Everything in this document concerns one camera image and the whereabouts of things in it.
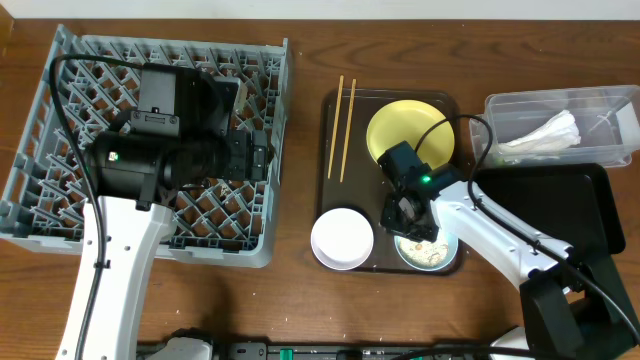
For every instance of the yellow round plate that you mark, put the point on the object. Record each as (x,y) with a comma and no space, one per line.
(408,120)

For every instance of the clear plastic bin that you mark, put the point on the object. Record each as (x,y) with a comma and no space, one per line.
(607,118)

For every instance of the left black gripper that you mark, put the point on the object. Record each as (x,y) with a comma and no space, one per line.
(256,167)

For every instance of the white round bowl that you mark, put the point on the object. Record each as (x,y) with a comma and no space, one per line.
(342,239)

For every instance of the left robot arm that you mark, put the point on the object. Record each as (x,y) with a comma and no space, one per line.
(177,135)

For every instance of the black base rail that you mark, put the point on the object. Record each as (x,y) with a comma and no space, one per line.
(262,351)

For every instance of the grey plastic dish rack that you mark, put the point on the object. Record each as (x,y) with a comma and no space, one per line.
(225,223)

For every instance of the light blue bowl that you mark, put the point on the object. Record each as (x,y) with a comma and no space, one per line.
(453,249)

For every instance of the dark brown serving tray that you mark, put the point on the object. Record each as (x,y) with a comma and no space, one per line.
(365,187)

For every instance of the white paper napkin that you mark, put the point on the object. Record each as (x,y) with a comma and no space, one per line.
(560,132)

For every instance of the wooden chopstick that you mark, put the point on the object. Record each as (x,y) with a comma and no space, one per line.
(348,129)
(335,125)

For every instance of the black rectangular tray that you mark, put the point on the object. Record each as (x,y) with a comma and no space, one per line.
(573,203)

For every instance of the rice food scraps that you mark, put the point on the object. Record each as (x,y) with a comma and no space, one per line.
(424,254)

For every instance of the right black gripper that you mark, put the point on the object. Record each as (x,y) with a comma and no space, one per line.
(388,220)

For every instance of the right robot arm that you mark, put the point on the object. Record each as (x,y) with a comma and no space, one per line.
(571,309)

